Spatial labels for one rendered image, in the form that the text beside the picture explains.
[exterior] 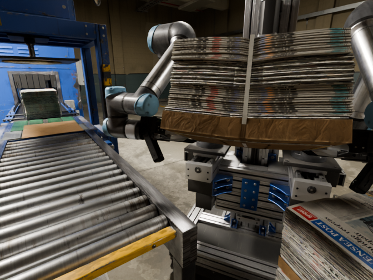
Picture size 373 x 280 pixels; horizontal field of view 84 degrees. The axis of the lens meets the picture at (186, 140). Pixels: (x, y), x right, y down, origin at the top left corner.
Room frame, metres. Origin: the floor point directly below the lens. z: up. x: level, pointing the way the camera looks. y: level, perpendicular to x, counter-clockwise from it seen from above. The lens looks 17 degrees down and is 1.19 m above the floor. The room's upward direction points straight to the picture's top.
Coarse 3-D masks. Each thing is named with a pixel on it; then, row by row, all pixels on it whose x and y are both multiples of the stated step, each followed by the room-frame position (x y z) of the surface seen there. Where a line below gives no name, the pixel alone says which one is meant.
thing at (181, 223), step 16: (112, 160) 0.95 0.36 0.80; (128, 176) 0.77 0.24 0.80; (144, 192) 0.64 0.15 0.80; (160, 192) 0.64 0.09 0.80; (160, 208) 0.55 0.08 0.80; (176, 208) 0.55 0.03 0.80; (176, 224) 0.48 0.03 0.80; (192, 224) 0.48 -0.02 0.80; (176, 240) 0.47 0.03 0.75; (192, 240) 0.46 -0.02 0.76; (176, 256) 0.47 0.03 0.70; (192, 256) 0.46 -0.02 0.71
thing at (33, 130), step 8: (24, 128) 1.58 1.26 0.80; (32, 128) 1.58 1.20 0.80; (40, 128) 1.58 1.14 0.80; (48, 128) 1.58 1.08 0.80; (56, 128) 1.58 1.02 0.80; (64, 128) 1.58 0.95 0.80; (72, 128) 1.58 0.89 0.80; (80, 128) 1.58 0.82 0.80; (24, 136) 1.36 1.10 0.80; (32, 136) 1.36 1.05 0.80
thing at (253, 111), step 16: (240, 48) 0.49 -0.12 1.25; (256, 48) 0.48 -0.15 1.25; (240, 64) 0.48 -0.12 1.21; (256, 64) 0.47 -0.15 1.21; (240, 80) 0.47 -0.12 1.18; (256, 80) 0.46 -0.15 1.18; (240, 96) 0.46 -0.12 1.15; (256, 96) 0.45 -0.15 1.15; (240, 112) 0.44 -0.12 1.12; (256, 112) 0.44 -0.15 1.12; (240, 144) 0.53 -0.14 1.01; (256, 144) 0.46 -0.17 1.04
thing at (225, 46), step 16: (176, 48) 0.54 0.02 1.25; (192, 48) 0.53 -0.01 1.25; (208, 48) 0.51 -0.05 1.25; (224, 48) 0.50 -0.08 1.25; (176, 64) 0.53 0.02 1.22; (192, 64) 0.52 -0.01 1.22; (208, 64) 0.51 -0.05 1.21; (224, 64) 0.49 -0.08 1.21; (176, 80) 0.52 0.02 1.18; (192, 80) 0.50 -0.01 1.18; (208, 80) 0.49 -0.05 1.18; (224, 80) 0.48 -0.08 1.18; (176, 96) 0.50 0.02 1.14; (192, 96) 0.49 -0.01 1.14; (208, 96) 0.48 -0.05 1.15; (224, 96) 0.47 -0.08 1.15; (192, 112) 0.48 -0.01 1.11; (208, 112) 0.46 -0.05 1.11; (224, 112) 0.45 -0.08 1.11; (224, 144) 0.64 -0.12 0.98
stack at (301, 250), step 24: (288, 216) 0.51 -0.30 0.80; (312, 216) 0.48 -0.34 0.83; (336, 216) 0.48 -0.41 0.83; (360, 216) 0.48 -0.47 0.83; (288, 240) 0.50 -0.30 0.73; (312, 240) 0.43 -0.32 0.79; (336, 240) 0.39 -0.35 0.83; (360, 240) 0.39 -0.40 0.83; (288, 264) 0.49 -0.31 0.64; (312, 264) 0.42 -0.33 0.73; (336, 264) 0.37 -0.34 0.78; (360, 264) 0.33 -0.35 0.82
